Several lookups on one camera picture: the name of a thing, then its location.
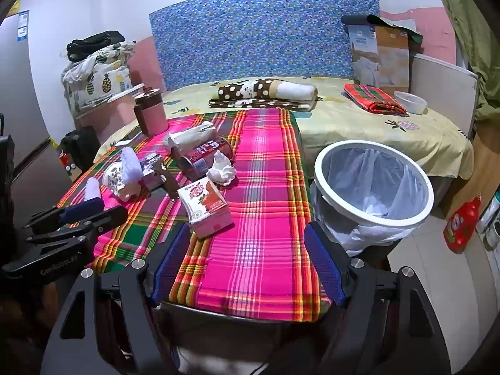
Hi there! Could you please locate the grey refrigerator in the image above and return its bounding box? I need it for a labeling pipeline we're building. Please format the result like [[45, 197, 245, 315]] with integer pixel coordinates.
[[0, 10, 75, 219]]

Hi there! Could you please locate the white panel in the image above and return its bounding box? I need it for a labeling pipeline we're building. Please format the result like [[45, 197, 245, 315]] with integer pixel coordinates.
[[412, 54, 479, 126]]

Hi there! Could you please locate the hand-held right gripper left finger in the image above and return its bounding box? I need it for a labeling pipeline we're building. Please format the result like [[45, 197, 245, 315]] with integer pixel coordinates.
[[39, 222, 192, 375]]

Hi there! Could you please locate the red detergent bottle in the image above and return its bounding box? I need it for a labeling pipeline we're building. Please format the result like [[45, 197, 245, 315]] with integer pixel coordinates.
[[443, 195, 481, 254]]

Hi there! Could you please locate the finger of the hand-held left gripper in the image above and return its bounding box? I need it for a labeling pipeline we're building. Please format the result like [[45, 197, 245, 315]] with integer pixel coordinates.
[[25, 205, 129, 245], [23, 197, 106, 229]]

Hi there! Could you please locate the clear plastic bin liner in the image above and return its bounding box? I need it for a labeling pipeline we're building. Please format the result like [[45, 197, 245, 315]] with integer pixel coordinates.
[[310, 148, 426, 256]]

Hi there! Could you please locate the black bag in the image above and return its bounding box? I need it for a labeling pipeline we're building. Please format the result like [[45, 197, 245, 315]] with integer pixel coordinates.
[[66, 30, 126, 62]]

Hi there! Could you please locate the pink mug with brown lid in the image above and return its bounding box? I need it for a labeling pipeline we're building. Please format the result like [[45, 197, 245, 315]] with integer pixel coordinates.
[[133, 88, 169, 137]]

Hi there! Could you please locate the white round trash bin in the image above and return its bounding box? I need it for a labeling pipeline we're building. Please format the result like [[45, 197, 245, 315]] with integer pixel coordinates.
[[310, 139, 435, 256]]

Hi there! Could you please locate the purple white plastic wrapper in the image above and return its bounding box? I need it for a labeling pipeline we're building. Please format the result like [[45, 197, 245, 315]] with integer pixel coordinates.
[[119, 146, 143, 182]]

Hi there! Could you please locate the cardboard box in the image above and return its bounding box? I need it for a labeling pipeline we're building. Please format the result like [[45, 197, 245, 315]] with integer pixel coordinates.
[[342, 14, 424, 96]]

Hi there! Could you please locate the small red toy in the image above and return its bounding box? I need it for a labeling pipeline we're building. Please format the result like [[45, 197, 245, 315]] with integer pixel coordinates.
[[58, 152, 77, 174]]

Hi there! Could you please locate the patterned paper cup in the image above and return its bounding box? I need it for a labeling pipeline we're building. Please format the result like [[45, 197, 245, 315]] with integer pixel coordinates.
[[102, 163, 141, 202]]

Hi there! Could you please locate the purple white carton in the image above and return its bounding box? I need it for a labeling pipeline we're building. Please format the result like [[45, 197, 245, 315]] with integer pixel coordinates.
[[138, 153, 167, 188]]

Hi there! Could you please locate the white bowl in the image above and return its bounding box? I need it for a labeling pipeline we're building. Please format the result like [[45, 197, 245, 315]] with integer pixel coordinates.
[[394, 91, 428, 116]]

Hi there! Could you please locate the white tissue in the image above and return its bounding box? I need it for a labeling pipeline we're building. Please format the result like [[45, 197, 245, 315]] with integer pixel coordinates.
[[206, 152, 238, 185]]

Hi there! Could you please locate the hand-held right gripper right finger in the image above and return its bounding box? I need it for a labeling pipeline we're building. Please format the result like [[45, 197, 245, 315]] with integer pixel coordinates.
[[304, 221, 462, 375]]

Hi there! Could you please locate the blue floral headboard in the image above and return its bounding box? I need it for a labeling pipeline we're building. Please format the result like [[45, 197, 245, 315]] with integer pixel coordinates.
[[148, 0, 381, 92]]

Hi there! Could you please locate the brown strip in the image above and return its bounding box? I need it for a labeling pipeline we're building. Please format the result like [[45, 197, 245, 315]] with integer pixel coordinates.
[[154, 160, 184, 200]]

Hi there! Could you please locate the pineapple print bundle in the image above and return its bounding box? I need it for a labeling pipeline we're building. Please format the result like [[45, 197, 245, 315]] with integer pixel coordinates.
[[62, 41, 137, 116]]

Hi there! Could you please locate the black suitcase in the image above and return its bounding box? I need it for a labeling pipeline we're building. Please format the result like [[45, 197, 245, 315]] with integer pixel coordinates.
[[60, 127, 102, 173]]

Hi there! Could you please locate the pink plaid tablecloth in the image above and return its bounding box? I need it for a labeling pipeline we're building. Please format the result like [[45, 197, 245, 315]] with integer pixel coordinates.
[[57, 108, 337, 323]]

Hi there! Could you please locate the red drink can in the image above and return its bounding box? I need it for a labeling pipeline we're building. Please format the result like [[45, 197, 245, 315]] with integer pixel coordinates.
[[174, 137, 234, 176]]

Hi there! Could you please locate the pink strawberry milk carton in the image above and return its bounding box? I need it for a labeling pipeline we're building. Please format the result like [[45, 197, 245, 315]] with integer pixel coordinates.
[[177, 177, 234, 239]]

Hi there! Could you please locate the green curtain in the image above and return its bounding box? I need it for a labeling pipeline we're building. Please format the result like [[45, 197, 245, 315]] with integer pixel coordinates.
[[426, 0, 500, 122]]

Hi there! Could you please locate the white bottle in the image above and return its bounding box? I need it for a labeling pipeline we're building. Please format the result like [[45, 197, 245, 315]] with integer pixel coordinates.
[[477, 191, 500, 248]]

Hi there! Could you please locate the folded red plaid cloth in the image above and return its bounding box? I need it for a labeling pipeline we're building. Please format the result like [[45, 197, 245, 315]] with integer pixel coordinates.
[[344, 83, 409, 115]]

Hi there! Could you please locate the brown polka dot blanket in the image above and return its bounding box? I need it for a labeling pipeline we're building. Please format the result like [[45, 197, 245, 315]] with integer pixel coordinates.
[[208, 78, 319, 111]]

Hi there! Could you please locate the bed with yellow sheet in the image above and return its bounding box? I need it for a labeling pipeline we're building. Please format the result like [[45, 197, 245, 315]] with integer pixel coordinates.
[[94, 74, 475, 208]]

